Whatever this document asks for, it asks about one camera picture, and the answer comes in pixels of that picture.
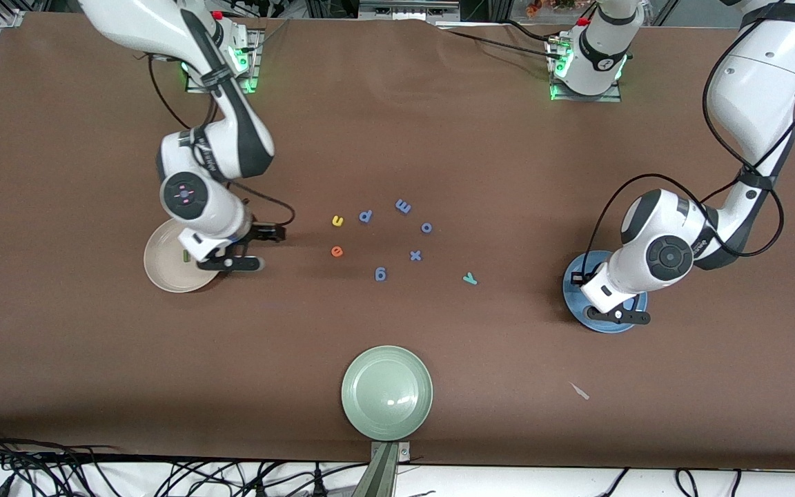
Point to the teal foam letter y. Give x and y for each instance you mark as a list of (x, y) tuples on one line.
[(470, 279)]

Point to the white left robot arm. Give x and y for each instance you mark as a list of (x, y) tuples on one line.
[(756, 90)]

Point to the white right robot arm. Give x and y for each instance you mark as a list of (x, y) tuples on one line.
[(135, 21)]

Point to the blue plate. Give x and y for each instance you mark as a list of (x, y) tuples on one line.
[(568, 297)]

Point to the beige brown plate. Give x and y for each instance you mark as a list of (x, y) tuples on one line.
[(163, 266)]

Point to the blue foam letter p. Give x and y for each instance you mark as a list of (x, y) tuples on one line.
[(363, 219)]

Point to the white paper scrap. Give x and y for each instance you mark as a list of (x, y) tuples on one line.
[(580, 391)]

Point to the blue foam letter g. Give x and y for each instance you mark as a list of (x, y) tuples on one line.
[(380, 279)]

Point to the blue foam letter m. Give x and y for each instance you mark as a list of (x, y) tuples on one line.
[(403, 206)]

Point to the brown table cover sheet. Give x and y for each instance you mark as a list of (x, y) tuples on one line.
[(397, 138)]

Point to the green plate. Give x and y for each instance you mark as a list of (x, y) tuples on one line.
[(387, 393)]

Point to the grey power strip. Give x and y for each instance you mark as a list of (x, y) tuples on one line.
[(408, 10)]

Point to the orange background object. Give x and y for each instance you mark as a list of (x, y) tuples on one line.
[(542, 7)]

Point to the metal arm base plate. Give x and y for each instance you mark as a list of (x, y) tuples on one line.
[(591, 98), (257, 69)]

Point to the grey metal mounting post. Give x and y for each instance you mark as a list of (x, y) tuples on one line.
[(380, 476)]

